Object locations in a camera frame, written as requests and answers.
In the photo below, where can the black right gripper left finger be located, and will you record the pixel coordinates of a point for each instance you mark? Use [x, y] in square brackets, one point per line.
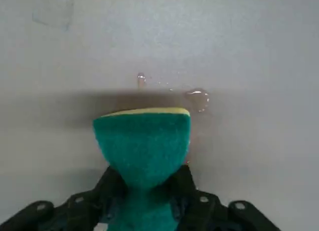
[82, 208]

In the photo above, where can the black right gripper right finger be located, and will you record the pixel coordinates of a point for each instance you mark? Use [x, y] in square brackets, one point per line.
[207, 211]

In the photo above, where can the green and yellow sponge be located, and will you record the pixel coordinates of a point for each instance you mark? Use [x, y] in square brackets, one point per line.
[142, 146]

